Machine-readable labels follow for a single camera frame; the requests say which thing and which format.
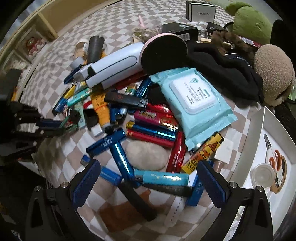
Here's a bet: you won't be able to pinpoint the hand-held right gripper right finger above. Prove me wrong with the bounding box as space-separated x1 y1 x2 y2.
196 160 274 241

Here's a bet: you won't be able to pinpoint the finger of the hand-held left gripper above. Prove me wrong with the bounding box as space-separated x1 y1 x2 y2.
37 127 68 139
35 118 63 128

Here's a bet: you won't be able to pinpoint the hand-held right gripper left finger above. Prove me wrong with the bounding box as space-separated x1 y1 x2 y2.
25 159 101 241

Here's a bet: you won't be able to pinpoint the white round tape measure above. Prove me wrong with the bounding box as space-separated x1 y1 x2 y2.
251 163 275 189

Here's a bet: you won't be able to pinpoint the teal tube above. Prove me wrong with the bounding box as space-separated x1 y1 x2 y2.
134 169 189 187

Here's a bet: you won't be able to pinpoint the orange handled scissors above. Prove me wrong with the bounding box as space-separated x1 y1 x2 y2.
263 134 282 168

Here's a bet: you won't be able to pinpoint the round cork panda coaster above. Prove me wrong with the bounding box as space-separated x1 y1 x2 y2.
269 150 287 193

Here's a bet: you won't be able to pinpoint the white shallow box tray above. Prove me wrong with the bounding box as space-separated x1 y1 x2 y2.
231 106 296 209

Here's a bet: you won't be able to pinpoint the yellow orange printed pack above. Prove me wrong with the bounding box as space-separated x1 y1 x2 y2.
181 132 225 175

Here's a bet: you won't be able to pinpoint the small white block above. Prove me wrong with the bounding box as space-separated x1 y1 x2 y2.
214 140 233 163

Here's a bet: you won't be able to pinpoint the orange squeeze tube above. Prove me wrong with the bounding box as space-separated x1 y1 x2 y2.
91 89 112 129

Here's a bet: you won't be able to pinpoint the white charger plug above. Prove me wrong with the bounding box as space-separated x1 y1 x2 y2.
73 63 93 81

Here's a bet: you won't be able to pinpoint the pale oval pad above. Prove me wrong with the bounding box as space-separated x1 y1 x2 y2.
125 141 168 172

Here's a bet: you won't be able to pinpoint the small red doll toy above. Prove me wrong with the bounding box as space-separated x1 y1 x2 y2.
23 37 47 56

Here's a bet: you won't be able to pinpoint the pile of small colourful tubes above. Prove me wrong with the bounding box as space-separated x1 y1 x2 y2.
52 74 209 207

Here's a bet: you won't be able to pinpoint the black lighter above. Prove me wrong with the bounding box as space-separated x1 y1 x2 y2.
104 91 149 110

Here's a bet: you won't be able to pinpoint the beige small bottle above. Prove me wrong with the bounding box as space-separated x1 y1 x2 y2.
74 39 90 60

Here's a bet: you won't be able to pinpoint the dark grey cylinder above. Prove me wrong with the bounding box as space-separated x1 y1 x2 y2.
87 36 105 65

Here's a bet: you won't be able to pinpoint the light blue wet wipes pack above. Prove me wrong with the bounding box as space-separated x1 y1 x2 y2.
149 67 238 151

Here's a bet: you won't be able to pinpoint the white handheld appliance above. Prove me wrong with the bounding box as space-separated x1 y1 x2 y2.
85 41 151 89

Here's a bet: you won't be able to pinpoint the wooden bedside shelf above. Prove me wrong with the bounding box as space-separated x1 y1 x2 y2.
0 0 59 70

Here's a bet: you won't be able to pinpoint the black sleep mask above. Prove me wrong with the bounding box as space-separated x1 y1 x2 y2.
186 43 264 103

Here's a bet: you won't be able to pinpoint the beige fleece earmuffs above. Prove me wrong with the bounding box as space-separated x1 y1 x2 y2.
254 44 296 107

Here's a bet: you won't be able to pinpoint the pink round mirror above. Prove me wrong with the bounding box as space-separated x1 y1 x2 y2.
138 15 188 73

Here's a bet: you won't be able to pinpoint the brown fur headband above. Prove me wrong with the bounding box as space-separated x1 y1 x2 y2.
211 30 255 61

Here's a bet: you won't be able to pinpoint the red packet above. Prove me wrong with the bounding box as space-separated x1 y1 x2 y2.
238 36 262 48

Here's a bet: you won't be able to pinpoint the black barcode box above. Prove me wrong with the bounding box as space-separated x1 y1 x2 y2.
161 22 198 41

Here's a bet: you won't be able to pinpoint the green plush toy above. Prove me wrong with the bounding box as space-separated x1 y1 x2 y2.
225 2 273 44

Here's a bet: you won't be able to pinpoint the black cap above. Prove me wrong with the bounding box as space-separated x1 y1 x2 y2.
271 19 296 48

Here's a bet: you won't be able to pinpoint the white black-trimmed perfume box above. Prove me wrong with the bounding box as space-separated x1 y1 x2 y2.
186 1 217 23

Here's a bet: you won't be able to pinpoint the white watch strap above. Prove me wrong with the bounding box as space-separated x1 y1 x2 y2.
164 197 187 229

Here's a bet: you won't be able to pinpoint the black strap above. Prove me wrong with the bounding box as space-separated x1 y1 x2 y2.
118 180 158 222

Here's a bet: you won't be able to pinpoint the clear bag of hair ties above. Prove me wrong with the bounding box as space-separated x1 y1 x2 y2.
132 25 162 42

